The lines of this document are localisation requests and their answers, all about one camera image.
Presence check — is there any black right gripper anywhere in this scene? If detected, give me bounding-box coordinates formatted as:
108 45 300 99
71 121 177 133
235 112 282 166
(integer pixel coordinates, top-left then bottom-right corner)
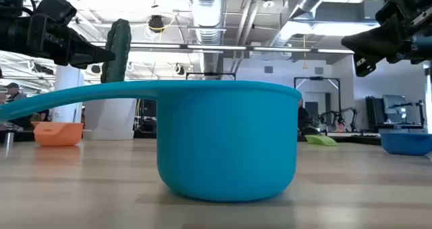
340 0 432 78

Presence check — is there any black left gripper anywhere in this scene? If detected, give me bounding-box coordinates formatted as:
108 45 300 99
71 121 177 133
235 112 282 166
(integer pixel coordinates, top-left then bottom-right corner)
0 5 116 70

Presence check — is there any orange measuring cup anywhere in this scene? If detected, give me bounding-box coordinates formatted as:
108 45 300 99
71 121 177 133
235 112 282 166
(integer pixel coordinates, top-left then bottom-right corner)
31 121 85 147

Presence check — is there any blue measuring cup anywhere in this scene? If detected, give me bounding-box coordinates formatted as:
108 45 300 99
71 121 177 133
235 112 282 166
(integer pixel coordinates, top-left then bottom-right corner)
380 132 432 157

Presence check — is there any green measuring cup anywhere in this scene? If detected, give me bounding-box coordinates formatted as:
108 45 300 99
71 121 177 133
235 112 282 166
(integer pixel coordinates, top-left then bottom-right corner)
304 134 338 147

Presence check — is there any large teal measuring cup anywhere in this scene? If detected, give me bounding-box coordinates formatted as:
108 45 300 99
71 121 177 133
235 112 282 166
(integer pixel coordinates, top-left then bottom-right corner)
0 80 302 203

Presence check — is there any green cactus plant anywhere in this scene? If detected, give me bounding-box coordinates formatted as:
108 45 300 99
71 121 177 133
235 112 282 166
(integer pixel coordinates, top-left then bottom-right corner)
100 18 133 84

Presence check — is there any white round column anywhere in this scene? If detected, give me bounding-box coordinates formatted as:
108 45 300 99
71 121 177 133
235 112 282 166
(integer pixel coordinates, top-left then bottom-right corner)
51 65 85 124

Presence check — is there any black cabinet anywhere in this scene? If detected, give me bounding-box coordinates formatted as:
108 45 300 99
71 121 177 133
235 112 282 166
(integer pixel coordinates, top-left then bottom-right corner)
364 95 384 126

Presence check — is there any computer monitor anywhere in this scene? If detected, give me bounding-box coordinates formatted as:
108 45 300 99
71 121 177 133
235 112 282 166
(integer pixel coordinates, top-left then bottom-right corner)
382 94 408 124

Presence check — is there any white faceted planter pot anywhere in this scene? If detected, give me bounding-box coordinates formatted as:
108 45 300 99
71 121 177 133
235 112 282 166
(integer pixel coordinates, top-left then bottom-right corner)
82 97 138 141

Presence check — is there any person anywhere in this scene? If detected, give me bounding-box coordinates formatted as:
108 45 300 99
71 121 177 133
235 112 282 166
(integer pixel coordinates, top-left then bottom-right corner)
3 82 51 131
297 98 314 136

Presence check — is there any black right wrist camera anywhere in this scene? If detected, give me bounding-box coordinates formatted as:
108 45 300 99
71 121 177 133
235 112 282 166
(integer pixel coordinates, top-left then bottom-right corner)
375 0 406 25

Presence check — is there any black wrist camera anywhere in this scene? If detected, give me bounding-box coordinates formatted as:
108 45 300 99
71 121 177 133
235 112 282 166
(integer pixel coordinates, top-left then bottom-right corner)
375 0 406 25
32 0 78 27

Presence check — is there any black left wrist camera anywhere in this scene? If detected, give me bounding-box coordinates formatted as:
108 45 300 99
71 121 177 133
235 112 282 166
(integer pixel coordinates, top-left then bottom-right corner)
32 0 78 27

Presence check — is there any black ceiling cable reel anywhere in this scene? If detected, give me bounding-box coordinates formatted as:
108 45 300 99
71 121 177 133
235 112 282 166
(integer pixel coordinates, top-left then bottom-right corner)
148 14 165 33

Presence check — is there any black table frame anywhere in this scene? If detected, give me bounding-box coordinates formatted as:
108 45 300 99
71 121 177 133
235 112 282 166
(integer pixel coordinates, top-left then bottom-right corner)
0 129 383 147

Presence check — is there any metal post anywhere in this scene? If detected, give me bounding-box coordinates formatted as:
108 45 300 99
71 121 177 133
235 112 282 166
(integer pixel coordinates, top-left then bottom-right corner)
3 130 15 150

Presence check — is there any silver ventilation duct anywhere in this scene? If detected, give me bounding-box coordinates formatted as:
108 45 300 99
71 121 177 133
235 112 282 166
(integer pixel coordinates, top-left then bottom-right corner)
186 0 226 75

